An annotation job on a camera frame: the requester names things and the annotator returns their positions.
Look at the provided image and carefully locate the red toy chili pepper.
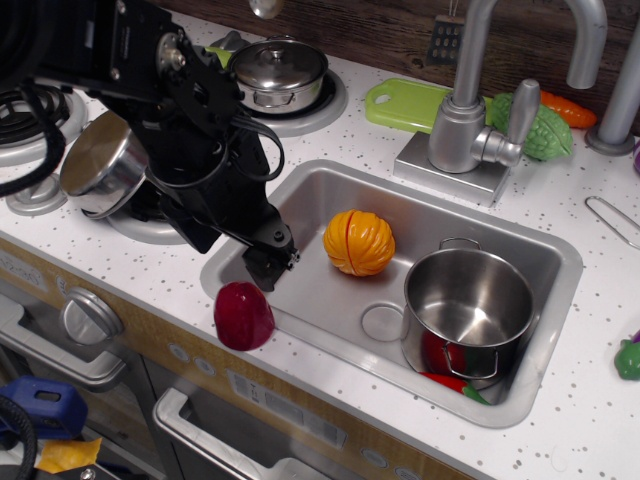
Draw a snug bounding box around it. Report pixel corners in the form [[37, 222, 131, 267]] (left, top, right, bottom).
[[421, 372, 489, 405]]

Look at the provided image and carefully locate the lidded steel pot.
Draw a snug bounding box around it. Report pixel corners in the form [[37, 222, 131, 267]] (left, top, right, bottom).
[[227, 37, 329, 114]]

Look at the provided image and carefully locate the silver wire whisk handle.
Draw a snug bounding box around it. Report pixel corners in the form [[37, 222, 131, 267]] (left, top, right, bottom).
[[584, 195, 639, 250]]

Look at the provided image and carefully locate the overturned steel pot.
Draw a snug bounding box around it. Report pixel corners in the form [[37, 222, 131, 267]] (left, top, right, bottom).
[[60, 111, 149, 219]]

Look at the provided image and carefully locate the front left burner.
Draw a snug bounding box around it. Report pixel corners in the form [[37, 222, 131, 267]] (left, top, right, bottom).
[[1, 84, 88, 167]]

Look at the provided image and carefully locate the yellow cloth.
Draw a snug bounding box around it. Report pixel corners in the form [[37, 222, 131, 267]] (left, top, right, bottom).
[[35, 437, 102, 474]]

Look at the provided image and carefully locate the hanging metal grater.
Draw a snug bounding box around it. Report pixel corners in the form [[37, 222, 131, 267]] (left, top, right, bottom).
[[426, 15, 465, 65]]

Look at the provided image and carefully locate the silver stove knob back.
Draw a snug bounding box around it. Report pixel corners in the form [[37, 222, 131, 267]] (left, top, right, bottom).
[[210, 30, 250, 53]]

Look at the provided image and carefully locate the black cable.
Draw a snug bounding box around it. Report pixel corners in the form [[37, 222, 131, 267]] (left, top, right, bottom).
[[0, 394, 39, 480]]

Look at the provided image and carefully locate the green plastic plate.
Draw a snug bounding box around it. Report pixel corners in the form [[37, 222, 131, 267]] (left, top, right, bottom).
[[204, 46, 232, 69]]

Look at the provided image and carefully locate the green cutting board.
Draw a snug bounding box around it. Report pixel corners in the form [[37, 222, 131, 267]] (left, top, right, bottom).
[[364, 77, 496, 134]]

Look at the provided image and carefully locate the dark red sweet potato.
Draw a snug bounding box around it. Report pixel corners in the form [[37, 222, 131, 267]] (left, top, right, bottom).
[[214, 282, 275, 351]]

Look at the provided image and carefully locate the silver left door handle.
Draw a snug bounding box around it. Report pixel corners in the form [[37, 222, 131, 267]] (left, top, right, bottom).
[[1, 295, 128, 392]]

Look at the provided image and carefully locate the green toy vegetable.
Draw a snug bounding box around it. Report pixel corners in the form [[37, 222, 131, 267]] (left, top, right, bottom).
[[614, 339, 640, 381]]

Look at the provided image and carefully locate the silver oven door handle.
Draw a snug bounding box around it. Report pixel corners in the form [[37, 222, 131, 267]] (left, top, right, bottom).
[[153, 387, 326, 479]]

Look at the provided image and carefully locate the green toy bitter gourd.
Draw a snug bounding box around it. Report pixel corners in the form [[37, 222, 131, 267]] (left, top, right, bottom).
[[488, 93, 574, 161]]

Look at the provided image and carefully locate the silver post base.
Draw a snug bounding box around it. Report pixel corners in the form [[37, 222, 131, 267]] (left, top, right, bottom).
[[585, 23, 639, 156]]

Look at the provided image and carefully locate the steel sink basin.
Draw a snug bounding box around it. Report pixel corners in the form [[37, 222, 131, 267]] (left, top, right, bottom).
[[199, 158, 585, 429]]

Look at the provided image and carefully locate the back right burner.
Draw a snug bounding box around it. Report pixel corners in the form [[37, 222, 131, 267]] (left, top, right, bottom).
[[249, 70, 348, 138]]

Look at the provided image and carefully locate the hanging metal spoon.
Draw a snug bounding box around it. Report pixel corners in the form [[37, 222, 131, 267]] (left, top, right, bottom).
[[248, 0, 285, 20]]

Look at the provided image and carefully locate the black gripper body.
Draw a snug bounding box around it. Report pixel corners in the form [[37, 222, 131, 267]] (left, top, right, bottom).
[[212, 202, 297, 273]]

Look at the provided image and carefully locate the silver stove knob left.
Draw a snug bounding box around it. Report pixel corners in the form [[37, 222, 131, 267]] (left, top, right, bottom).
[[6, 173, 67, 216]]

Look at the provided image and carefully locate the front right burner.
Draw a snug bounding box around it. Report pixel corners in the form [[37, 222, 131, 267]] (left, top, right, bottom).
[[106, 199, 186, 246]]

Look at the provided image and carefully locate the silver oven knob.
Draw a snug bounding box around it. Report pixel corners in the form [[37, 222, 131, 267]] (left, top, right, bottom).
[[59, 287, 124, 346]]

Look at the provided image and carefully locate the blue clamp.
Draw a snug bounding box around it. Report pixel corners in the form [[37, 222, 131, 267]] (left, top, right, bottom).
[[1, 376, 88, 440]]

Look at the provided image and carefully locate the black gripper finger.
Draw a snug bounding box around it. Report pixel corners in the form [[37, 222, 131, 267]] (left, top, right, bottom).
[[242, 248, 281, 292], [286, 249, 301, 271]]

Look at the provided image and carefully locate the purple toy eggplant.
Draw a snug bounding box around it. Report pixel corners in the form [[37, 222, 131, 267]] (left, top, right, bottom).
[[632, 139, 640, 174]]

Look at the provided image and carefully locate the orange toy pumpkin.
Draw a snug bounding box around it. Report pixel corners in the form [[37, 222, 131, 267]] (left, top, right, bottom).
[[323, 209, 396, 277]]

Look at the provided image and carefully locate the burner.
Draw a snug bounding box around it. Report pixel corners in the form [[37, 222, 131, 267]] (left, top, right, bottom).
[[1, 84, 88, 167], [106, 199, 186, 246], [249, 70, 348, 138]]

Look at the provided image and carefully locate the orange toy carrot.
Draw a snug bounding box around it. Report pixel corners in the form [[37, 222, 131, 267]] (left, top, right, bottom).
[[541, 91, 597, 129]]

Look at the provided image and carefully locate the tall steel pot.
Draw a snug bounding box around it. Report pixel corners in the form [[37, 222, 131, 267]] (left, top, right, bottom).
[[401, 237, 534, 389]]

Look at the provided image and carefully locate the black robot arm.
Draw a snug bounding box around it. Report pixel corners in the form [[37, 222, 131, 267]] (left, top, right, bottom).
[[1, 1, 299, 292]]

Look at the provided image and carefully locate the silver stove knob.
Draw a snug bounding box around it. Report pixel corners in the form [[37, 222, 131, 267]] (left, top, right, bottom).
[[6, 173, 67, 216], [210, 30, 250, 53]]

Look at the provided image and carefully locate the silver toy faucet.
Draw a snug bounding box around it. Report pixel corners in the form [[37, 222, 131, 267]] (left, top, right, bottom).
[[392, 0, 609, 208]]

